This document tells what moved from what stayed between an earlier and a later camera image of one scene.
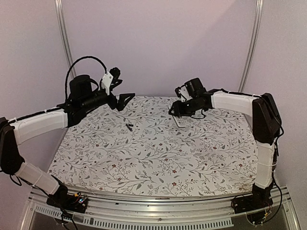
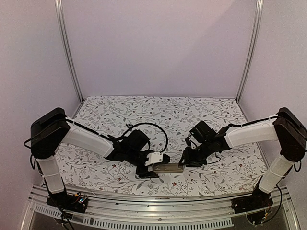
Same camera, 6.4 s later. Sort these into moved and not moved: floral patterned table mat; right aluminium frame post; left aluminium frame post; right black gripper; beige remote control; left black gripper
Moved: right black gripper; left black gripper; beige remote control
Not moved: left aluminium frame post; right aluminium frame post; floral patterned table mat
